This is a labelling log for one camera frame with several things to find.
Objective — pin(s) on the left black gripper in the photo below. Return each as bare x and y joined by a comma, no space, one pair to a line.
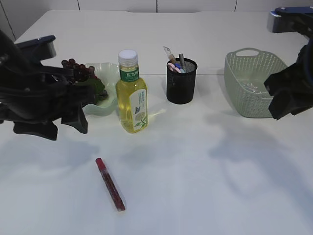
32,92

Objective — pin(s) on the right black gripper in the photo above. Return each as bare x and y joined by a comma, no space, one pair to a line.
297,78

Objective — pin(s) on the clear plastic sheet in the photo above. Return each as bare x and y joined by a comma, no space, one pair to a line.
253,87

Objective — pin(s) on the artificial purple grape bunch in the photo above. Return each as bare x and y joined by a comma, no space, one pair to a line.
85,76

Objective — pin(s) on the yellow tea drink bottle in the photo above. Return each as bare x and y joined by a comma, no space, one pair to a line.
131,91

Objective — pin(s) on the silver glitter pen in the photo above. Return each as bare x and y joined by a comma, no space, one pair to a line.
182,60

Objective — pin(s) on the blue scissors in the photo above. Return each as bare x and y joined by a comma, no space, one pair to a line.
179,67

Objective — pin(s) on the pink scissors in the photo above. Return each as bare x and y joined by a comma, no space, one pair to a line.
173,68

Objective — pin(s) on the clear plastic ruler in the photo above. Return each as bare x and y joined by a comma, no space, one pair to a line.
167,51

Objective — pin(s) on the gold marker pen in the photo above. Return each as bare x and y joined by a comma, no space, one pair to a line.
172,59

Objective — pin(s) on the green plastic woven basket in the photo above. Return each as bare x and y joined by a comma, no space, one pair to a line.
245,72

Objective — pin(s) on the green scalloped plastic plate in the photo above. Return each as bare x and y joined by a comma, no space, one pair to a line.
109,75

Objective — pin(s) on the red glitter pen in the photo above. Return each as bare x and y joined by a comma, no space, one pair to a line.
110,185

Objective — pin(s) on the black mesh pen holder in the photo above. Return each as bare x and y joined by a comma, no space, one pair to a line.
180,86

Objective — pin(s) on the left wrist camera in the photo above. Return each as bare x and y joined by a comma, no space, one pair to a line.
38,49

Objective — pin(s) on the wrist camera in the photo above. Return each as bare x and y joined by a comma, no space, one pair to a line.
38,49
291,19

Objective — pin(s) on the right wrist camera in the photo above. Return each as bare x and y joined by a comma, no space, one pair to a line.
291,19

